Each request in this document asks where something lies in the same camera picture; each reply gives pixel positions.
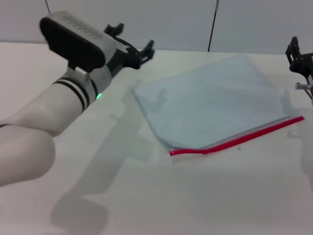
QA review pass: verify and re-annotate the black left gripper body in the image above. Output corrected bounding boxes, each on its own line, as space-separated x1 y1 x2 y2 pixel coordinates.
105 36 145 78

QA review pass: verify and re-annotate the silver right camera bracket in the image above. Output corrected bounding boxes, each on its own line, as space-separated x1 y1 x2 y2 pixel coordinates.
294 82 313 91

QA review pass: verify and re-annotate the thin red cable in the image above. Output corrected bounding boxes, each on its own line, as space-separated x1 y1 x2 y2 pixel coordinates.
303 73 313 101

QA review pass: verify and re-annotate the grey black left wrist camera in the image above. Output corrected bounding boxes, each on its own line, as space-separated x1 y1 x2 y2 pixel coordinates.
39 11 116 72

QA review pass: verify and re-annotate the clear document bag red zip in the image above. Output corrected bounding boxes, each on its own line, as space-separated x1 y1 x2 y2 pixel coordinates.
133 54 306 164

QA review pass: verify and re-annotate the silver camera bracket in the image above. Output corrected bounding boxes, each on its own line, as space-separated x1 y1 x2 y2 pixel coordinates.
72 66 89 77
294 82 313 91

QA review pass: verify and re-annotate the silver left camera bracket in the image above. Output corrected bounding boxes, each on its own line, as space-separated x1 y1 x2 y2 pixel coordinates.
72 66 89 77

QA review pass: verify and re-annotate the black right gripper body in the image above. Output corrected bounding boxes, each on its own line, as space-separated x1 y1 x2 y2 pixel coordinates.
289 52 313 75

